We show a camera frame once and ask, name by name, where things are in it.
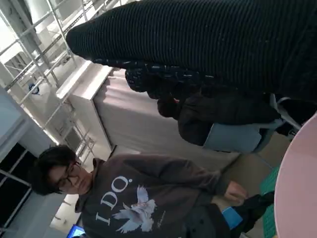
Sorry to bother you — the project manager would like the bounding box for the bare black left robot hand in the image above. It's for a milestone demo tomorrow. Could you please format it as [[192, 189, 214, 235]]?
[[221, 190, 275, 236]]

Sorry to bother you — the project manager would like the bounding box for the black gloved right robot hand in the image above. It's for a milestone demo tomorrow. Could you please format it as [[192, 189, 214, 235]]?
[[66, 0, 317, 101]]

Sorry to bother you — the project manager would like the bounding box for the pink bowl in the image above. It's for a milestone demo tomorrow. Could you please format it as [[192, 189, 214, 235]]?
[[273, 113, 317, 238]]

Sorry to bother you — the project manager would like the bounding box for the person's hand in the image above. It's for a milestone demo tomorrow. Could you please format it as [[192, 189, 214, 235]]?
[[224, 180, 248, 206]]

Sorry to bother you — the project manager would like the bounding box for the green cutting mat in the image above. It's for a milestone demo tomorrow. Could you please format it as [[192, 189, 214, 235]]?
[[259, 166, 283, 238]]

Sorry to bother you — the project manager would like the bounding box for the grey office chair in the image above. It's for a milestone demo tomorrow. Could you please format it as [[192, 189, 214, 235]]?
[[203, 94, 308, 153]]

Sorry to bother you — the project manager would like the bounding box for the seated person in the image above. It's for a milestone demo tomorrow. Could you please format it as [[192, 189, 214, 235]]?
[[157, 86, 317, 147]]

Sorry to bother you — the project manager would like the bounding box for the grey curtain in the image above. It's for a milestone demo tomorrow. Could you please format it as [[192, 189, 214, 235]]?
[[94, 69, 241, 172]]

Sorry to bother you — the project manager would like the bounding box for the standing person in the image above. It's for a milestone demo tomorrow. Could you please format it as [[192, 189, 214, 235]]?
[[31, 145, 248, 238]]

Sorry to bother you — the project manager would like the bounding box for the white metal rack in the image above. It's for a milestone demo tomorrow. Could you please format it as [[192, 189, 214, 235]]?
[[0, 0, 117, 154]]

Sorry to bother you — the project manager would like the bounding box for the blue round tag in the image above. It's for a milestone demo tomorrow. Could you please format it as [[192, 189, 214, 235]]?
[[27, 83, 40, 95]]

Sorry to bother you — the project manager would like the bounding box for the lit blue screen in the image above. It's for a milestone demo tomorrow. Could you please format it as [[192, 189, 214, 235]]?
[[66, 224, 85, 238]]

